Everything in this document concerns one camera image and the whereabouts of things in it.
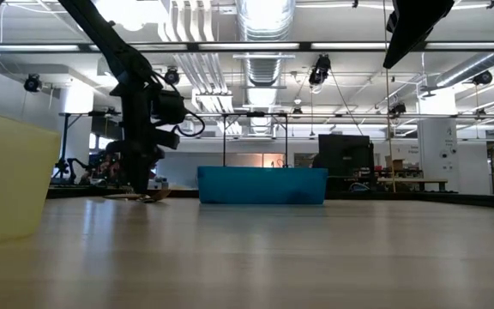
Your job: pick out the cardboard box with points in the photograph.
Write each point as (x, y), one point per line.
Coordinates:
(395, 163)

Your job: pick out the black hanging round device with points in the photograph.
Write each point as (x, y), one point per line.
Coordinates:
(171, 76)
(483, 77)
(32, 83)
(397, 109)
(320, 70)

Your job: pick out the overhead light bar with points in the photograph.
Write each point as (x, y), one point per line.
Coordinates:
(247, 46)

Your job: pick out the black background robot arm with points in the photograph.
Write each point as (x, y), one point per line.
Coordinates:
(64, 165)

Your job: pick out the teal plastic bin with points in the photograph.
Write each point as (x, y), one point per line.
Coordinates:
(264, 184)

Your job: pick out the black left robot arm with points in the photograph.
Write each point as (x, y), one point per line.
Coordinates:
(114, 47)

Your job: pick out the black background rig frame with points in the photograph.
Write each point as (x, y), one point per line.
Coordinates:
(224, 141)

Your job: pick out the yellow plastic bin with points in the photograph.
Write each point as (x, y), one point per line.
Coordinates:
(11, 180)

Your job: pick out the smooth silver ventilation duct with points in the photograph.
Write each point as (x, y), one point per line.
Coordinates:
(470, 66)

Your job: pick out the black monitor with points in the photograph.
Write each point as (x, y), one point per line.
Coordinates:
(345, 152)

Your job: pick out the thin vertical rod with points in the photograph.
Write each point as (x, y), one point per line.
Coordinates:
(387, 129)

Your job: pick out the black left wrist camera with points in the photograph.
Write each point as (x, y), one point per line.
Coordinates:
(170, 107)

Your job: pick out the background workbench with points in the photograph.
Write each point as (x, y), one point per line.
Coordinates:
(410, 180)

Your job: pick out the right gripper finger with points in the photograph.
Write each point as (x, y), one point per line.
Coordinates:
(418, 26)

